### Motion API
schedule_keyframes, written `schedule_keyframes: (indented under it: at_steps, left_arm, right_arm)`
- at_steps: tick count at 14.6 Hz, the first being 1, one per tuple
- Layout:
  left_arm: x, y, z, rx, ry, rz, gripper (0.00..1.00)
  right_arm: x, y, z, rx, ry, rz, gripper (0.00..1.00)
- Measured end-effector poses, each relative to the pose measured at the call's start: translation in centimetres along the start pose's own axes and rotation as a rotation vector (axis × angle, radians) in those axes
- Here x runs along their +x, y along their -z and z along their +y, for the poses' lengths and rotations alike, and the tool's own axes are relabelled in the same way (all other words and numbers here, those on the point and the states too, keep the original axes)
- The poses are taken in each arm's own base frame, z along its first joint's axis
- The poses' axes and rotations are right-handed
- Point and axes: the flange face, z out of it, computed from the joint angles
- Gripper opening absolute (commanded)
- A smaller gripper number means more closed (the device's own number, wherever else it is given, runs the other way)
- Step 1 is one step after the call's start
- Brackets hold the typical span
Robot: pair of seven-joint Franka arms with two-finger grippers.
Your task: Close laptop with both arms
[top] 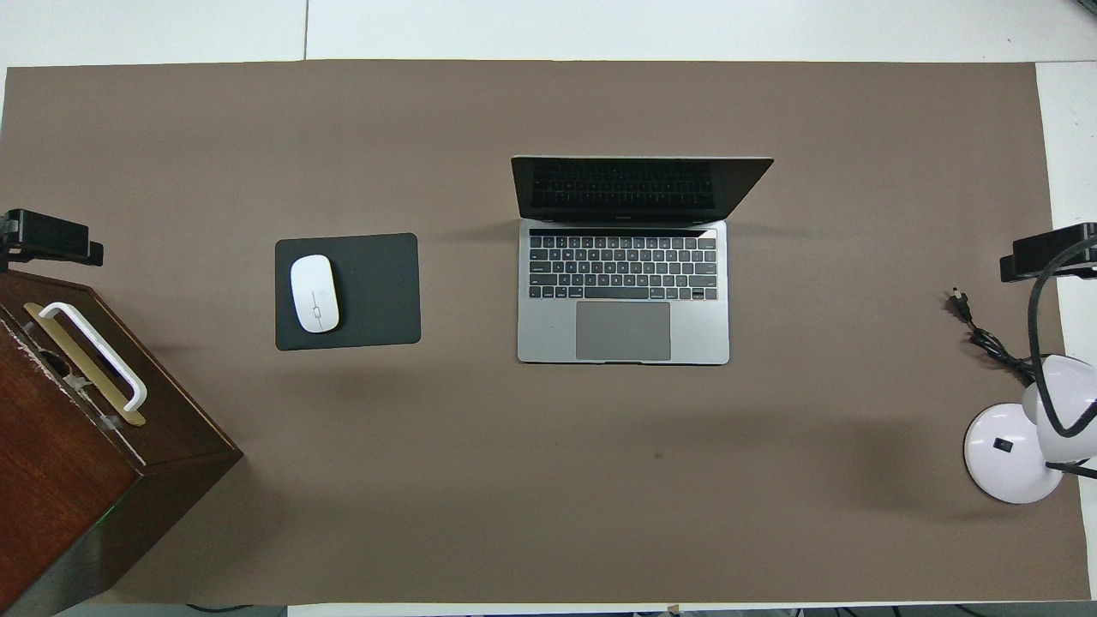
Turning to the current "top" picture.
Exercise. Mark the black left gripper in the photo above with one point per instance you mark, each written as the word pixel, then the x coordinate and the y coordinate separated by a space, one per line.
pixel 47 236

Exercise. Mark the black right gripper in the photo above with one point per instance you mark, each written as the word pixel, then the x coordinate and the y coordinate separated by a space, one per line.
pixel 1058 253

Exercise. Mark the grey aluminium laptop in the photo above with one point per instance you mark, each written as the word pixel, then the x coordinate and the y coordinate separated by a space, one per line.
pixel 548 334

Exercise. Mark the brown table mat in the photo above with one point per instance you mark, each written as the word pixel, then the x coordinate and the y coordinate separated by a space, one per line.
pixel 171 154

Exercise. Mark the white desk lamp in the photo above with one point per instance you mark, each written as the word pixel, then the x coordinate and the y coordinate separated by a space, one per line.
pixel 1003 446

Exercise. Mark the white computer mouse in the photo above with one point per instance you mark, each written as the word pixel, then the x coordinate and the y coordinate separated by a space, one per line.
pixel 314 293

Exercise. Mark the dark brown wooden box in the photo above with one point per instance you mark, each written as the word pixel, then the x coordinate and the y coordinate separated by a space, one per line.
pixel 60 480

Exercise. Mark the black mouse pad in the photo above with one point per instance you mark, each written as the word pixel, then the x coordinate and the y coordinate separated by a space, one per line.
pixel 377 291

